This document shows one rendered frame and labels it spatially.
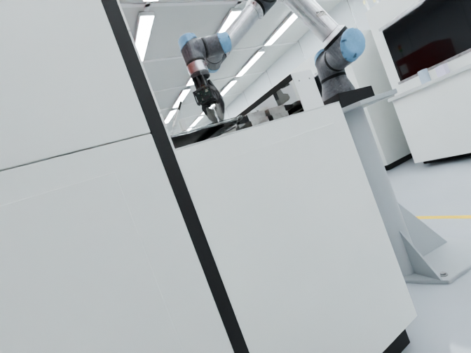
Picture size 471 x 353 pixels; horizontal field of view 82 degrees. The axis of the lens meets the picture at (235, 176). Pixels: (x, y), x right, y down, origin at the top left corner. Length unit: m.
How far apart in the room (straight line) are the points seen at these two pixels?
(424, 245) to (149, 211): 1.45
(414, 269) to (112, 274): 1.33
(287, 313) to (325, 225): 0.25
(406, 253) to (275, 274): 0.87
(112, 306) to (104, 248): 0.07
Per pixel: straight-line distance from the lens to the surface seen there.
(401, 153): 4.58
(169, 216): 0.40
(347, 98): 1.33
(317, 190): 0.81
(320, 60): 1.42
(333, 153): 0.87
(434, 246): 1.72
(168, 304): 0.42
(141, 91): 0.44
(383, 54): 4.06
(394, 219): 1.43
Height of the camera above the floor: 0.72
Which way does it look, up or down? 1 degrees down
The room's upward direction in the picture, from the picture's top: 20 degrees counter-clockwise
